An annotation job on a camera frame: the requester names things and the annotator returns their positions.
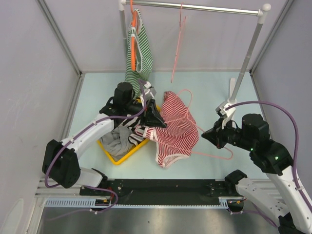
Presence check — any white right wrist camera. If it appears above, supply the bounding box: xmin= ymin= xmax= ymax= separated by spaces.
xmin=215 ymin=101 xmax=236 ymax=123

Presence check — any white slotted cable duct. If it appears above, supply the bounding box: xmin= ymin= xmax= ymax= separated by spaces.
xmin=44 ymin=197 xmax=244 ymax=210

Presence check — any grey garment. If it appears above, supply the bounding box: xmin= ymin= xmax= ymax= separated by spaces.
xmin=100 ymin=126 xmax=134 ymax=161

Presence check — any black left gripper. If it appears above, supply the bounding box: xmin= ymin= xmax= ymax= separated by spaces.
xmin=124 ymin=99 xmax=167 ymax=129

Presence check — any silver white clothes rack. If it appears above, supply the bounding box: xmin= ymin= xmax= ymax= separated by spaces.
xmin=118 ymin=0 xmax=272 ymax=115

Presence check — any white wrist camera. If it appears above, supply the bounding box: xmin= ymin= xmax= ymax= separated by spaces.
xmin=143 ymin=81 xmax=156 ymax=99
xmin=215 ymin=101 xmax=236 ymax=123

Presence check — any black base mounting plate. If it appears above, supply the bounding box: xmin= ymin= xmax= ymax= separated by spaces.
xmin=79 ymin=179 xmax=247 ymax=206

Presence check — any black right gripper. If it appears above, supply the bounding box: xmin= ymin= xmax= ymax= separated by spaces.
xmin=201 ymin=115 xmax=254 ymax=150

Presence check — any orange plastic hanger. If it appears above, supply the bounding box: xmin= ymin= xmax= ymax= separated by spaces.
xmin=130 ymin=0 xmax=138 ymax=71

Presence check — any green white striped tank top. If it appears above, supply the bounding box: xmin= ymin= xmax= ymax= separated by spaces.
xmin=125 ymin=8 xmax=153 ymax=98

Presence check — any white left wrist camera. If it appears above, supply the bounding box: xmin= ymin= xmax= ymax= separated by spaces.
xmin=143 ymin=81 xmax=156 ymax=99

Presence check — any yellow plastic basket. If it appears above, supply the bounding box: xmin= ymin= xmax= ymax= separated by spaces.
xmin=97 ymin=105 xmax=160 ymax=165

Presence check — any black white striped garment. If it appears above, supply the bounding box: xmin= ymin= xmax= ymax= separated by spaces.
xmin=120 ymin=117 xmax=146 ymax=146

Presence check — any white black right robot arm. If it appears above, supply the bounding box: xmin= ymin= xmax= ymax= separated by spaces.
xmin=202 ymin=114 xmax=312 ymax=234

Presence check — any pink wire hanger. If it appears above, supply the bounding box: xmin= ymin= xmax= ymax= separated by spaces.
xmin=170 ymin=2 xmax=187 ymax=83
xmin=160 ymin=88 xmax=234 ymax=160

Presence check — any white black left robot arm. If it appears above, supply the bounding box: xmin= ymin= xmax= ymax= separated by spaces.
xmin=42 ymin=80 xmax=167 ymax=195

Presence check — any red white striped tank top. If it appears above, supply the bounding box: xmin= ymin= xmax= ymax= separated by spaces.
xmin=143 ymin=91 xmax=199 ymax=168

